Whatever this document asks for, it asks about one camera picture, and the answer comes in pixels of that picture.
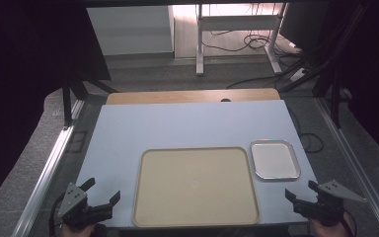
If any white cabinet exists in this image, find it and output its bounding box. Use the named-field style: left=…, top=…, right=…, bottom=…
left=86, top=5, right=176, bottom=56

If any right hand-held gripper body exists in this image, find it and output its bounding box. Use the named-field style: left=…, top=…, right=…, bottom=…
left=292, top=179, right=366, bottom=228

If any small metal tray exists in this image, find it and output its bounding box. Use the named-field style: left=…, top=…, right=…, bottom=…
left=250, top=139, right=302, bottom=182

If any white power strip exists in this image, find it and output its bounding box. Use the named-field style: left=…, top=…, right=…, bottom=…
left=289, top=67, right=310, bottom=83

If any wooden table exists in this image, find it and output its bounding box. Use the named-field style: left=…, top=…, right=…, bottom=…
left=106, top=87, right=281, bottom=106

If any aluminium rail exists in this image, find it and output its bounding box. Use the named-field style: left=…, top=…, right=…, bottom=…
left=314, top=97, right=379, bottom=237
left=11, top=98, right=87, bottom=237

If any white table board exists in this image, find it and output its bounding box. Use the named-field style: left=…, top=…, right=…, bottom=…
left=75, top=100, right=319, bottom=229

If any long black floor cable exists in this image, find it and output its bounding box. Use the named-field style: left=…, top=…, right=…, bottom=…
left=226, top=73, right=294, bottom=90

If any black metal stand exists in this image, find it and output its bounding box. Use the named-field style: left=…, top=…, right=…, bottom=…
left=61, top=77, right=119, bottom=128
left=279, top=3, right=370, bottom=129

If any large beige plastic tray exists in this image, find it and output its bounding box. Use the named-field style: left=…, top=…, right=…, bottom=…
left=131, top=146, right=261, bottom=229

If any person's right hand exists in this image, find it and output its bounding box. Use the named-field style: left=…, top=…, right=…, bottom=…
left=309, top=212, right=356, bottom=237

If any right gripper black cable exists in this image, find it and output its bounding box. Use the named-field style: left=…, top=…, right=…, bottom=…
left=342, top=211, right=358, bottom=237

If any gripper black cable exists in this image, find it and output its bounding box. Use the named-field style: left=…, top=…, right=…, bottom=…
left=47, top=194, right=65, bottom=237
left=342, top=211, right=358, bottom=237

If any white desk frame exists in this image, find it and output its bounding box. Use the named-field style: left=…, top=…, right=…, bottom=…
left=195, top=3, right=289, bottom=77

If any looped black cable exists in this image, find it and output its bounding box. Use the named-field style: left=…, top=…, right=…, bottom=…
left=287, top=108, right=326, bottom=154

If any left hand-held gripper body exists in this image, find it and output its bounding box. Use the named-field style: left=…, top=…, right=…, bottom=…
left=56, top=182, right=114, bottom=229

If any person's left hand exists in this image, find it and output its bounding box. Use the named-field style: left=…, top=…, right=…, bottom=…
left=58, top=222, right=109, bottom=237

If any tangle of black floor cables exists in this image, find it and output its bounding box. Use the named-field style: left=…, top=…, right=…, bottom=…
left=200, top=30, right=299, bottom=57

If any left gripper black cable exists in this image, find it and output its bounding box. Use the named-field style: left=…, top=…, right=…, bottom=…
left=47, top=194, right=65, bottom=237

